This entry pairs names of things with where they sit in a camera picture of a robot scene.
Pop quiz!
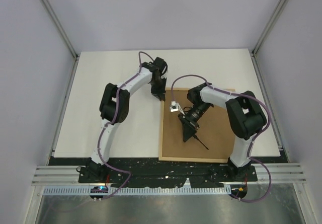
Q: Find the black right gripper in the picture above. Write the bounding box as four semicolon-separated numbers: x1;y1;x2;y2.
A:
178;102;211;142

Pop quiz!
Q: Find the red handled screwdriver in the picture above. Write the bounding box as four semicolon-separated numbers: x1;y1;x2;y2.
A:
193;135;209;150

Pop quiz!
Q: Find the wooden picture frame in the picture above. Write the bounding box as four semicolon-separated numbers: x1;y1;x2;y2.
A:
158;88;235;164

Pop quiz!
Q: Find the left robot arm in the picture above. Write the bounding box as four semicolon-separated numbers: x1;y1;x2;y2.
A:
85;57;168;183

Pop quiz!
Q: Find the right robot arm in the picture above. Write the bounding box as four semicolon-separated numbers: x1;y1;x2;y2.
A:
171;83;267;181

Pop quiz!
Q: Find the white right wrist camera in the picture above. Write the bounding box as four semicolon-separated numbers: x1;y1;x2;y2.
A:
170;101;184;114

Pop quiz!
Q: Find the white slotted cable duct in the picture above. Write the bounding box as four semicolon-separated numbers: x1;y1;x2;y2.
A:
43;185;231;196

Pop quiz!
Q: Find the black speckled base plate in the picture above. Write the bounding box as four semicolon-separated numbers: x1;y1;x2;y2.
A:
49;155;259;188

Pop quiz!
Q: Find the aluminium rail across front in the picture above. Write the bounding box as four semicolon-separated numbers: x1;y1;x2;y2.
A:
32;163;306;186

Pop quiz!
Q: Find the left aluminium corner post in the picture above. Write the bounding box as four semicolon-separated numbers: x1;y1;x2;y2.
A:
31;0;79;60

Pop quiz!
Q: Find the aluminium corner post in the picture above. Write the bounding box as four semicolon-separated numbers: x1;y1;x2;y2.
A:
31;0;79;60
251;0;299;57

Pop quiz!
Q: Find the right aluminium corner post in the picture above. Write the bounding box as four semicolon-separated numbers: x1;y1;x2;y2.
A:
251;0;299;57

